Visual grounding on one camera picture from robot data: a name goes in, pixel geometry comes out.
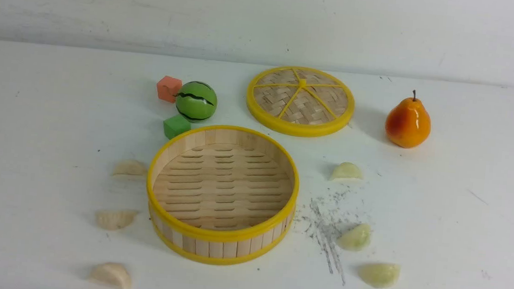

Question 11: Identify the green dumpling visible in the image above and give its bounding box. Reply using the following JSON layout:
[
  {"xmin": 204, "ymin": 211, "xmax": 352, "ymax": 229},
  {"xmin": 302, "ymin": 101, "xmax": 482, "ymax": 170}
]
[
  {"xmin": 330, "ymin": 162, "xmax": 364, "ymax": 181},
  {"xmin": 336, "ymin": 223, "xmax": 371, "ymax": 251},
  {"xmin": 357, "ymin": 263, "xmax": 401, "ymax": 289}
]

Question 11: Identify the white dumpling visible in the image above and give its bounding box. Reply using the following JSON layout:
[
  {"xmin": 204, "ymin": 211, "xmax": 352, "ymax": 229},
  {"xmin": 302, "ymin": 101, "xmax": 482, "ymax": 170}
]
[
  {"xmin": 88, "ymin": 263, "xmax": 133, "ymax": 289},
  {"xmin": 95, "ymin": 209, "xmax": 139, "ymax": 231},
  {"xmin": 111, "ymin": 159, "xmax": 148, "ymax": 177}
]

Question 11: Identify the woven bamboo steamer lid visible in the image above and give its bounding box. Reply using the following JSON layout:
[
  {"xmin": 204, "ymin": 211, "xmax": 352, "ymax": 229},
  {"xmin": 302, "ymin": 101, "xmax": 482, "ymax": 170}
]
[{"xmin": 246, "ymin": 66, "xmax": 355, "ymax": 137}]

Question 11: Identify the bamboo steamer tray yellow rim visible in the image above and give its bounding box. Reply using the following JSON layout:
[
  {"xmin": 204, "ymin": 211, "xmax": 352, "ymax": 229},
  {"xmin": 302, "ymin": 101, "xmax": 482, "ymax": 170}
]
[{"xmin": 146, "ymin": 125, "xmax": 300, "ymax": 265}]

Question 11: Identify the green toy watermelon ball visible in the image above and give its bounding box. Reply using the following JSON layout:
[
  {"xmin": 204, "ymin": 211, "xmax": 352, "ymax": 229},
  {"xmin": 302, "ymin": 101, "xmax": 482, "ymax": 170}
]
[{"xmin": 175, "ymin": 80, "xmax": 218, "ymax": 123}]

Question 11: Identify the green foam cube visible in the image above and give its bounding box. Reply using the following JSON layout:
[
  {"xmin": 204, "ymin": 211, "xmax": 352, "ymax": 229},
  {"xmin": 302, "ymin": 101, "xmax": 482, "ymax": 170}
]
[{"xmin": 163, "ymin": 114, "xmax": 191, "ymax": 140}]

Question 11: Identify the red foam cube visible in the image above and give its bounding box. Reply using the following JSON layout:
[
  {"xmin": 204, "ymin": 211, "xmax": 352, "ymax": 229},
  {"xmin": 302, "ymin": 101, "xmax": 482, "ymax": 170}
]
[{"xmin": 156, "ymin": 76, "xmax": 182, "ymax": 103}]

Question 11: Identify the orange toy pear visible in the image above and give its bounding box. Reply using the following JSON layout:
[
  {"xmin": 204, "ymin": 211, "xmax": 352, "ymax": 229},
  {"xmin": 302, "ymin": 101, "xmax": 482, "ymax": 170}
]
[{"xmin": 384, "ymin": 90, "xmax": 432, "ymax": 149}]

